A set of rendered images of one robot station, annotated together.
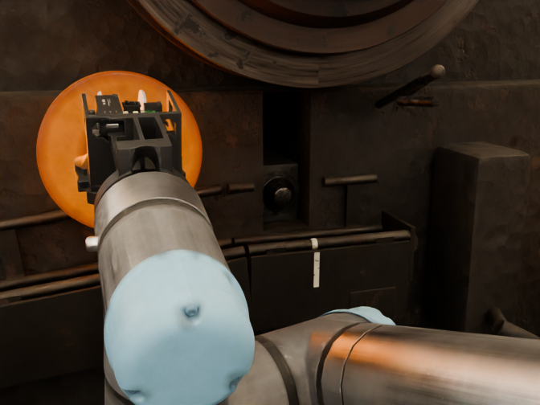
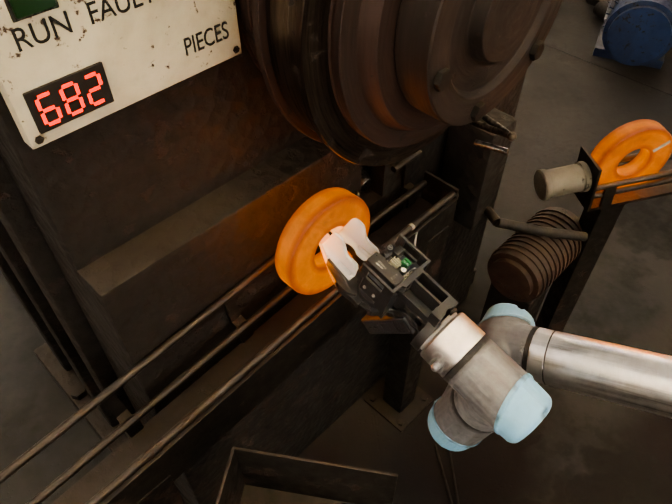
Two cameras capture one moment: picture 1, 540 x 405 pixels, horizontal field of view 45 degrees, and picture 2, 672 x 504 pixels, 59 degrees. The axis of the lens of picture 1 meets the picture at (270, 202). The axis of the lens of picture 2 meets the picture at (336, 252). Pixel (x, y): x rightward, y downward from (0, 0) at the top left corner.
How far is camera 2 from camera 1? 63 cm
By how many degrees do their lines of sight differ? 40
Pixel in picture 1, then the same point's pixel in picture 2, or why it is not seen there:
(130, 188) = (454, 339)
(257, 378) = not seen: hidden behind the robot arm
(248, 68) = (393, 158)
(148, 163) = (430, 303)
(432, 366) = (602, 372)
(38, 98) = (236, 212)
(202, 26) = (372, 149)
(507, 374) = (644, 381)
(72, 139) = (308, 256)
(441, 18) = not seen: hidden behind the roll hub
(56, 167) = (300, 276)
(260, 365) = not seen: hidden behind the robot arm
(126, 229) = (477, 371)
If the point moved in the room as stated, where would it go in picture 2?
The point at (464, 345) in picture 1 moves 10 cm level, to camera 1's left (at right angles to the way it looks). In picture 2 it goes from (615, 362) to (553, 396)
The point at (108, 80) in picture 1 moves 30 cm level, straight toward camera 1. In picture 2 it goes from (325, 213) to (518, 366)
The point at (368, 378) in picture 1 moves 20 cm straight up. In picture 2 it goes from (562, 373) to (615, 273)
